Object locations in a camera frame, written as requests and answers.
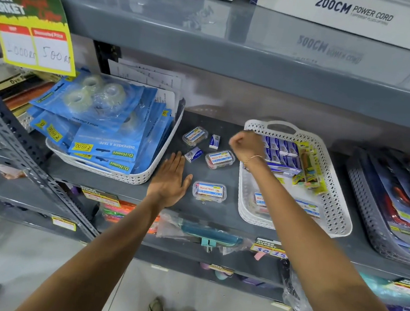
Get pile of flat boxed goods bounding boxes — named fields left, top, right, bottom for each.
left=0, top=60, right=61, bottom=156

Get stack of blue scissors packets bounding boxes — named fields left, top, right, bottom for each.
left=358, top=147, right=410, bottom=259

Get black plastic bag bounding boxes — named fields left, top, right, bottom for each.
left=276, top=260, right=322, bottom=311

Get person's right hand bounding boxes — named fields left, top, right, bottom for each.
left=226, top=129, right=269, bottom=167

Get row of blue staple boxes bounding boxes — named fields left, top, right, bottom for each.
left=259, top=135, right=305, bottom=177

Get person's right forearm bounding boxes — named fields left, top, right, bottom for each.
left=227, top=155, right=410, bottom=311

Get yellow green price sign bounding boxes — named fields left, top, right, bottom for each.
left=0, top=0, right=85, bottom=77

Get white cardboard appliance box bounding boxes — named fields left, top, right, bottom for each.
left=246, top=0, right=410, bottom=57

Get person's olive shoe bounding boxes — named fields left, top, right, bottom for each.
left=147, top=297, right=167, bottom=311

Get small clear plastic pin box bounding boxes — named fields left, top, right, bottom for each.
left=191, top=180, right=228, bottom=205
left=204, top=147, right=236, bottom=172
left=292, top=197, right=323, bottom=220
left=181, top=125, right=209, bottom=148
left=251, top=192, right=271, bottom=215

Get person's left hand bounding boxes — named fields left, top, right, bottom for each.
left=145, top=148, right=196, bottom=212

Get person's left forearm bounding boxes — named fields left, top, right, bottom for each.
left=16, top=182, right=171, bottom=311

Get teal item in clear bag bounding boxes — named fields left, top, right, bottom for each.
left=154, top=209, right=257, bottom=259

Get thin gold bracelet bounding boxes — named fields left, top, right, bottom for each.
left=242, top=152, right=266, bottom=173

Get yellow green shelf price label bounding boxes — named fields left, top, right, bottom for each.
left=392, top=277, right=410, bottom=298
left=249, top=236, right=290, bottom=260
left=80, top=186, right=122, bottom=207

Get yellow green packet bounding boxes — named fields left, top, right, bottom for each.
left=308, top=148, right=333, bottom=197
left=292, top=141, right=324, bottom=189

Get white perforated plastic basket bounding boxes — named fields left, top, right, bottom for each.
left=42, top=84, right=186, bottom=190

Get white printed paper sheets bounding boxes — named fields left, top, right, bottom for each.
left=103, top=58, right=185, bottom=115

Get grey perforated plastic basket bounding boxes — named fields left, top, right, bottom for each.
left=335, top=146, right=410, bottom=268

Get small yellow shelf label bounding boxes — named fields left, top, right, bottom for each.
left=50, top=215, right=77, bottom=232

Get teal packaged goods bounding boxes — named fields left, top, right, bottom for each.
left=356, top=273, right=410, bottom=307

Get orange packaged items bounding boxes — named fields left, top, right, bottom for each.
left=99, top=199, right=161, bottom=234

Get stack of blue tape packets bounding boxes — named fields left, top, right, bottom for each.
left=23, top=64, right=180, bottom=179

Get white perforated tray with handle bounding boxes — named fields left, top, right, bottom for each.
left=232, top=118, right=364, bottom=240

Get grey metal shelf rack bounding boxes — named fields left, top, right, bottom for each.
left=0, top=0, right=410, bottom=311

